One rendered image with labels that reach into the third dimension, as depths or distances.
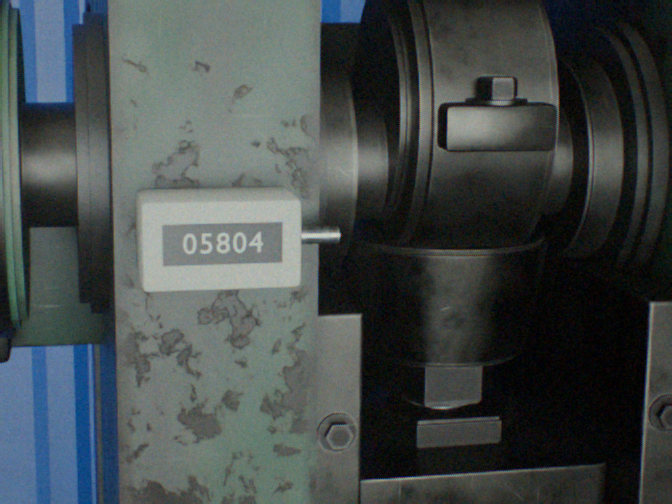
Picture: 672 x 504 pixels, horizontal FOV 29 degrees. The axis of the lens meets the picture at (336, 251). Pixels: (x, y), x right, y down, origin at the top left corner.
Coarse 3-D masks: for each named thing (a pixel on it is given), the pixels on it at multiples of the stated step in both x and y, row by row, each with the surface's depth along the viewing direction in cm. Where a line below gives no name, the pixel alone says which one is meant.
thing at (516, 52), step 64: (384, 0) 72; (448, 0) 67; (512, 0) 68; (448, 64) 66; (512, 64) 66; (448, 128) 64; (512, 128) 65; (448, 192) 67; (512, 192) 68; (384, 256) 71; (448, 256) 70; (512, 256) 71; (384, 320) 72; (448, 320) 71; (512, 320) 73; (384, 384) 77; (448, 384) 74
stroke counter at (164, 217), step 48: (144, 192) 57; (192, 192) 57; (240, 192) 58; (288, 192) 58; (144, 240) 55; (192, 240) 55; (240, 240) 56; (288, 240) 56; (336, 240) 58; (144, 288) 55; (192, 288) 56; (240, 288) 56
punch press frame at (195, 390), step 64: (128, 0) 57; (192, 0) 57; (256, 0) 58; (576, 0) 81; (640, 0) 72; (128, 64) 57; (192, 64) 58; (256, 64) 58; (640, 64) 70; (128, 128) 58; (192, 128) 58; (256, 128) 59; (320, 128) 66; (640, 128) 69; (128, 192) 58; (320, 192) 66; (640, 192) 70; (128, 256) 59; (320, 256) 68; (640, 256) 71; (128, 320) 59; (192, 320) 60; (256, 320) 61; (128, 384) 60; (192, 384) 61; (256, 384) 61; (512, 384) 94; (128, 448) 61; (192, 448) 61; (256, 448) 62
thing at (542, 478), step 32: (384, 416) 75; (416, 416) 74; (448, 416) 74; (480, 416) 74; (512, 416) 78; (544, 416) 79; (384, 448) 73; (416, 448) 73; (448, 448) 73; (480, 448) 73; (512, 448) 73; (544, 448) 74; (576, 448) 74; (384, 480) 69; (416, 480) 69; (448, 480) 69; (480, 480) 70; (512, 480) 70; (544, 480) 71; (576, 480) 71
